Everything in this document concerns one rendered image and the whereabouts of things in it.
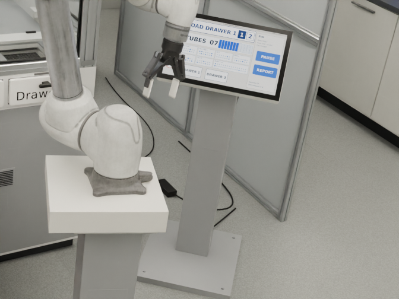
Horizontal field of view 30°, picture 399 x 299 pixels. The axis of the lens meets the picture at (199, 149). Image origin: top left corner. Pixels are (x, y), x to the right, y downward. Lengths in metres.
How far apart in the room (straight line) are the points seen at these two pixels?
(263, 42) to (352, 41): 2.24
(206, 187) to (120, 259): 0.90
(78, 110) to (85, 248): 0.47
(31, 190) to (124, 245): 0.85
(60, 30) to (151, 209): 0.64
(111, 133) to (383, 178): 2.67
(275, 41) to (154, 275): 1.20
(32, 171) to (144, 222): 0.96
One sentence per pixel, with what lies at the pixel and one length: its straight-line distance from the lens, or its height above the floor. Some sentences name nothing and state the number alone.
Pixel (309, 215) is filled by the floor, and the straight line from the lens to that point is 4.20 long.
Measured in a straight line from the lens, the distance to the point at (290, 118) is 3.90.
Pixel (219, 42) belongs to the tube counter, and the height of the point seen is 1.12.
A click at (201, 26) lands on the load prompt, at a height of 1.16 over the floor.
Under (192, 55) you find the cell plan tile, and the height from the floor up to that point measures 1.06.
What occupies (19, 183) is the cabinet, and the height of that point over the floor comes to 0.43.
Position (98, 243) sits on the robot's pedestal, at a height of 0.65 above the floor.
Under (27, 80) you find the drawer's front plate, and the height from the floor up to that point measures 0.92.
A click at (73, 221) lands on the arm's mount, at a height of 0.81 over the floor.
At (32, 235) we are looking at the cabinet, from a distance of 3.49.
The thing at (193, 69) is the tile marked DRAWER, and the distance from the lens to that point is 3.11.
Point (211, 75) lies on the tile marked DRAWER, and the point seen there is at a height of 1.00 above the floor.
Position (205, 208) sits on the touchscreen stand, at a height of 0.31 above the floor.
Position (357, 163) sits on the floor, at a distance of 4.88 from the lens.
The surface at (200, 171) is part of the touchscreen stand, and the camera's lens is 3.38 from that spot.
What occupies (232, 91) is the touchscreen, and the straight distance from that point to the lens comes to 3.08.
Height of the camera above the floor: 2.18
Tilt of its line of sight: 28 degrees down
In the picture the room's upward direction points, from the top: 9 degrees clockwise
